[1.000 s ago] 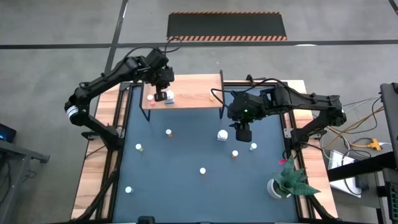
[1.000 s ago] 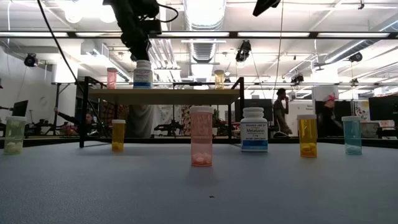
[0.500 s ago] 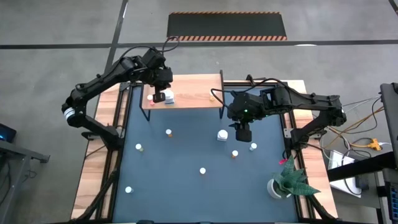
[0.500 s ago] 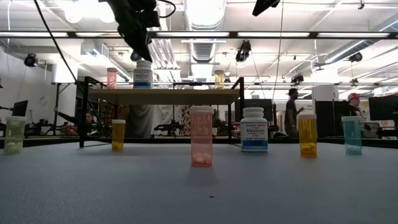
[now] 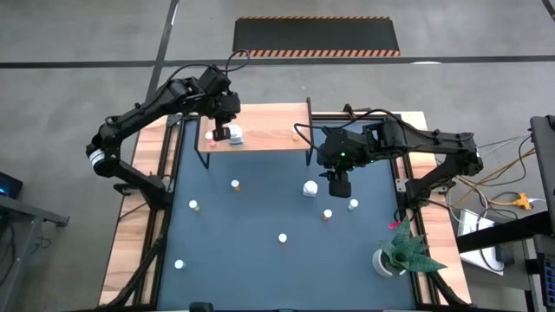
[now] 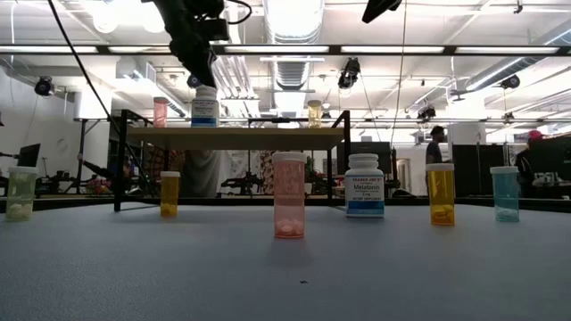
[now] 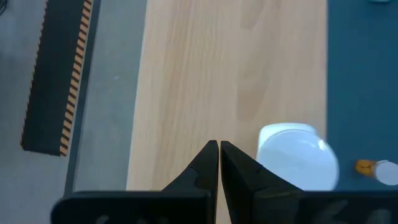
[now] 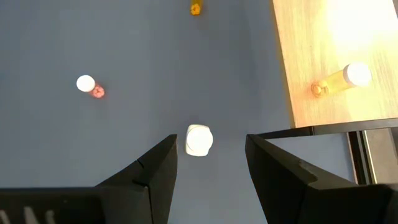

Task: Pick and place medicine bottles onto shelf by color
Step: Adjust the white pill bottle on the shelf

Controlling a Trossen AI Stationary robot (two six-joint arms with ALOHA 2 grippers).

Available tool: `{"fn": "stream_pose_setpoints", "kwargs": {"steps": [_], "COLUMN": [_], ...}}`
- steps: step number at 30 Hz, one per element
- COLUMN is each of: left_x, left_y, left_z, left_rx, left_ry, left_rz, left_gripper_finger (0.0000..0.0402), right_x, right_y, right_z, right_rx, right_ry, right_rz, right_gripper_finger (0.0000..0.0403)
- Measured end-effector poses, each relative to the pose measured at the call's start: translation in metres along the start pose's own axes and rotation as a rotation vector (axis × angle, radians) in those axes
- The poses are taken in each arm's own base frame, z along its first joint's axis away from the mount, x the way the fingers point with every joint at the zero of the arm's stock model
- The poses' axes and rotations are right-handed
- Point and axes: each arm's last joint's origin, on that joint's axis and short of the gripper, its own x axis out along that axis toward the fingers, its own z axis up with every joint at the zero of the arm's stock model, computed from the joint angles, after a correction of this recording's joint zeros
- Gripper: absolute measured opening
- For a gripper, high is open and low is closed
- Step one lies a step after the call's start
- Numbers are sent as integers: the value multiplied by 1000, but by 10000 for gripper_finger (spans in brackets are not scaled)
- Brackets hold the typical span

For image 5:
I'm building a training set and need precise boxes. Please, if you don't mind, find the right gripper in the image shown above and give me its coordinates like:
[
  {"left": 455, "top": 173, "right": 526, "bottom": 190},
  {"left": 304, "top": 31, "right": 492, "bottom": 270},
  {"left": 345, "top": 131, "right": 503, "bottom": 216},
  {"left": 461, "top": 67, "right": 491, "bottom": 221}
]
[{"left": 317, "top": 128, "right": 369, "bottom": 199}]

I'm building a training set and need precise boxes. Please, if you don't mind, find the black table clamp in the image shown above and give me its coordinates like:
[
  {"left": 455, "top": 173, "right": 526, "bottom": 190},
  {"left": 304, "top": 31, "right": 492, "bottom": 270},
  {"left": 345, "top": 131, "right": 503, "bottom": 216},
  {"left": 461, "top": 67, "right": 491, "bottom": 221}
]
[{"left": 341, "top": 102, "right": 373, "bottom": 119}]

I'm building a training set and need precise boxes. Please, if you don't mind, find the white round plant pot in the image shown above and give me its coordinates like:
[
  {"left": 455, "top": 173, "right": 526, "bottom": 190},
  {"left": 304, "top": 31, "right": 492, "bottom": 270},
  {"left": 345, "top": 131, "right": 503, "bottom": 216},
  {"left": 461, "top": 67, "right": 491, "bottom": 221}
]
[{"left": 371, "top": 248, "right": 407, "bottom": 278}]

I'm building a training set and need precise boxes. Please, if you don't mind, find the green snake plant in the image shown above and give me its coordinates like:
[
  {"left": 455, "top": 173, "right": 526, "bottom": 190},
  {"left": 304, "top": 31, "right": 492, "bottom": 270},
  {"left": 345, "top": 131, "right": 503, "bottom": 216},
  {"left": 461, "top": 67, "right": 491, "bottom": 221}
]
[{"left": 379, "top": 215, "right": 448, "bottom": 276}]

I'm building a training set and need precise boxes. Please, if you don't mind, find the black hazard-striped floor mat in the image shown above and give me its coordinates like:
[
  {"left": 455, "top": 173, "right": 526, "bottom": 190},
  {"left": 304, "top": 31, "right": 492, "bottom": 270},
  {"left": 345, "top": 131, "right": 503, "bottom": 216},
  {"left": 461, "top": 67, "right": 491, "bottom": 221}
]
[{"left": 232, "top": 16, "right": 402, "bottom": 58}]

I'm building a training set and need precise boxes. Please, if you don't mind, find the blue-grey table mat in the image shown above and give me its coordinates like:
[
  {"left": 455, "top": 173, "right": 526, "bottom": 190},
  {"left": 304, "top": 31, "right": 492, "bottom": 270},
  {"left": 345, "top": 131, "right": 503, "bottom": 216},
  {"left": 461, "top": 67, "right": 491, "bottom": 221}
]
[{"left": 155, "top": 120, "right": 418, "bottom": 311}]

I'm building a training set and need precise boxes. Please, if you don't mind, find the white sheet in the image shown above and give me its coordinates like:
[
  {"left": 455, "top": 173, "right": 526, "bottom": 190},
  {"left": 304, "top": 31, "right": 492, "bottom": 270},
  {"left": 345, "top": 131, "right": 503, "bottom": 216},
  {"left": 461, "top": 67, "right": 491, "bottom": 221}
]
[{"left": 457, "top": 210, "right": 506, "bottom": 276}]

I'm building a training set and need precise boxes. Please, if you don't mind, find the black desk beam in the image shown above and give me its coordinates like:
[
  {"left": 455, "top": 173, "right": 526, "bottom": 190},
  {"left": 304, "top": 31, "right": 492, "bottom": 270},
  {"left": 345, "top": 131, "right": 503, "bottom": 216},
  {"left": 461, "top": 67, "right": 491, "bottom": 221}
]
[{"left": 455, "top": 211, "right": 555, "bottom": 254}]

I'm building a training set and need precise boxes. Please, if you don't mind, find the yellow power splitter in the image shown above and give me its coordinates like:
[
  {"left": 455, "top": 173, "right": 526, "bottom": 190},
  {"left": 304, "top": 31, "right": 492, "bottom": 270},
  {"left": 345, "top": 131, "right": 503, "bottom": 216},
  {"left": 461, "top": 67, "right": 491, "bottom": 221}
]
[{"left": 505, "top": 193, "right": 533, "bottom": 211}]

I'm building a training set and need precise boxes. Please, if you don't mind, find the dark grey equipment panel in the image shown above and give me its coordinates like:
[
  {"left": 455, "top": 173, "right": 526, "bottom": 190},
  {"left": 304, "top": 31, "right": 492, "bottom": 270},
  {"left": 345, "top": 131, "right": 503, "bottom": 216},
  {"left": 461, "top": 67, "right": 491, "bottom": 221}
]
[{"left": 528, "top": 114, "right": 555, "bottom": 213}]

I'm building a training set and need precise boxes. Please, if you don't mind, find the grey metal desk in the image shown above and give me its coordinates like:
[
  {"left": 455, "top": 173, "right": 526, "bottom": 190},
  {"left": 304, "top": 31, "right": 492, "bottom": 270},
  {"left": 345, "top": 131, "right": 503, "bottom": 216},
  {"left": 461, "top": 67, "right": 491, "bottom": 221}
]
[{"left": 0, "top": 194, "right": 70, "bottom": 312}]

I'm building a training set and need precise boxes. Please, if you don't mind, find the black device with blue light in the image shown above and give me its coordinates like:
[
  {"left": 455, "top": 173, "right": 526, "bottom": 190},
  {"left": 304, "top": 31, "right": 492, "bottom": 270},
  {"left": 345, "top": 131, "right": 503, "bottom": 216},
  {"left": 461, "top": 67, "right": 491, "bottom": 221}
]
[{"left": 0, "top": 172, "right": 23, "bottom": 199}]

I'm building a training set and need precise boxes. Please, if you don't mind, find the rack device with lights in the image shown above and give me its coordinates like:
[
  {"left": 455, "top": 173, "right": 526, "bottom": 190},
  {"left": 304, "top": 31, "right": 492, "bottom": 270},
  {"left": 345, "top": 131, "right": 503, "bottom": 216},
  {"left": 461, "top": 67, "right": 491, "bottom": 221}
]
[{"left": 537, "top": 253, "right": 555, "bottom": 312}]

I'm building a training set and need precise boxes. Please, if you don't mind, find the wooden shelf with black frame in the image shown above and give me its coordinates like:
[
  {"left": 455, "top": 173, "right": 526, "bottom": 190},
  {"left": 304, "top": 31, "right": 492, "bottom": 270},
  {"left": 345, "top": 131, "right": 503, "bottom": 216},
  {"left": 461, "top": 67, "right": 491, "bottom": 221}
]
[{"left": 193, "top": 97, "right": 316, "bottom": 169}]

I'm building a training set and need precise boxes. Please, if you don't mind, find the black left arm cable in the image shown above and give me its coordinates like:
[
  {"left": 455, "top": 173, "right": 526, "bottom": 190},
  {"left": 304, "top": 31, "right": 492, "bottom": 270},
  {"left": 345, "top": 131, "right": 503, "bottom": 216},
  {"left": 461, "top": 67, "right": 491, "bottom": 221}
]
[{"left": 166, "top": 48, "right": 251, "bottom": 84}]

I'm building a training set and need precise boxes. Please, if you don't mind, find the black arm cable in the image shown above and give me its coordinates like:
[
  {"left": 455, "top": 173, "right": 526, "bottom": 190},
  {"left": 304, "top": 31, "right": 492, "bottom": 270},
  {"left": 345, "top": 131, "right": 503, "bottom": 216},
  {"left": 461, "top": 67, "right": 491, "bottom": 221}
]
[
  {"left": 166, "top": 48, "right": 251, "bottom": 84},
  {"left": 292, "top": 107, "right": 402, "bottom": 153}
]

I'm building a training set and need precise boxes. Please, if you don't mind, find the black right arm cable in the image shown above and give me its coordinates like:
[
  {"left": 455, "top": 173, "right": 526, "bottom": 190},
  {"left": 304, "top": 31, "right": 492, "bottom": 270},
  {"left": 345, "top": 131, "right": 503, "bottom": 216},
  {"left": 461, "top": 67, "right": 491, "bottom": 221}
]
[{"left": 292, "top": 107, "right": 402, "bottom": 153}]

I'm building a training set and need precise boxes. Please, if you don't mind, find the black aluminium table frame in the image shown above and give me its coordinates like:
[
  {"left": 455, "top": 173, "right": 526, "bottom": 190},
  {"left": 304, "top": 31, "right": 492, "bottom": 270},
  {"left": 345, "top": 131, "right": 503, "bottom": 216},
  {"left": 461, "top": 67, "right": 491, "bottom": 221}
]
[{"left": 98, "top": 103, "right": 473, "bottom": 312}]

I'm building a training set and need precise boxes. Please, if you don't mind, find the grey cable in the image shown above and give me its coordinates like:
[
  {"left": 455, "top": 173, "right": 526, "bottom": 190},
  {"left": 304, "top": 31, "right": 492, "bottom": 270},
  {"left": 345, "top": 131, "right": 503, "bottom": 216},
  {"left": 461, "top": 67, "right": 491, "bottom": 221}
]
[{"left": 474, "top": 133, "right": 533, "bottom": 153}]

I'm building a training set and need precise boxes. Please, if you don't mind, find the orange cable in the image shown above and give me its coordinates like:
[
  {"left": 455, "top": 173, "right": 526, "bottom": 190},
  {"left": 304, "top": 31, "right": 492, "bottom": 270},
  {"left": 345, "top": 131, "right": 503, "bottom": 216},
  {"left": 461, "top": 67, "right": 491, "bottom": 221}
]
[{"left": 459, "top": 146, "right": 539, "bottom": 205}]

